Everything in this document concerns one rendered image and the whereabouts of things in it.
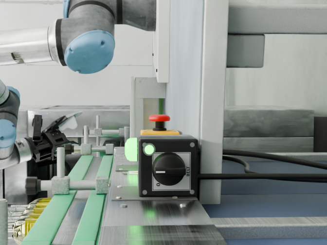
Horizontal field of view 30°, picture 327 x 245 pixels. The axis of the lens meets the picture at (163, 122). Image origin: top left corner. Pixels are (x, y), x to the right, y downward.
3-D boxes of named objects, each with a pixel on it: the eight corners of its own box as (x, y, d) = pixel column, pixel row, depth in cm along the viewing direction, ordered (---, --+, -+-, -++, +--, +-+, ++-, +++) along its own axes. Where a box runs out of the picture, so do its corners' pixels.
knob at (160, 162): (185, 184, 82) (187, 189, 79) (152, 185, 82) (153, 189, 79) (185, 151, 82) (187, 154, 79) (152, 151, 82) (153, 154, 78)
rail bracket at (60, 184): (111, 191, 99) (27, 192, 98) (111, 146, 99) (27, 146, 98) (110, 195, 95) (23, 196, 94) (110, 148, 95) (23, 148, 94)
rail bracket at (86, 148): (114, 189, 159) (65, 190, 158) (113, 125, 158) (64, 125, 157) (113, 191, 156) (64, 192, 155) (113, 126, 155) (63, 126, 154)
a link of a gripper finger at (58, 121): (72, 122, 200) (52, 140, 200) (69, 119, 201) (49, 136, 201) (65, 116, 196) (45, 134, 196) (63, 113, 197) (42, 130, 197)
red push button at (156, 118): (148, 131, 116) (148, 114, 116) (169, 131, 116) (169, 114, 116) (149, 133, 112) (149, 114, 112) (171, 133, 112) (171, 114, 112)
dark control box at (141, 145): (194, 187, 91) (137, 188, 90) (194, 134, 90) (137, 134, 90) (201, 197, 82) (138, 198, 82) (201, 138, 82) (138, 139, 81)
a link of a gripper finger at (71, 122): (89, 120, 198) (67, 139, 198) (80, 109, 201) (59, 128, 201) (85, 116, 195) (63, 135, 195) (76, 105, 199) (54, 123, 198)
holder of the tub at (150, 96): (161, 172, 178) (135, 172, 177) (161, 78, 176) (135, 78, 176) (165, 181, 161) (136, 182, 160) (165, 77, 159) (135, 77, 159)
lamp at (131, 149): (140, 160, 116) (124, 160, 116) (140, 136, 116) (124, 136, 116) (141, 163, 112) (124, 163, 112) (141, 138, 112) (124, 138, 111)
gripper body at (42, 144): (68, 155, 200) (34, 166, 194) (56, 138, 205) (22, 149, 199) (70, 138, 195) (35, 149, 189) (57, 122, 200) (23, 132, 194)
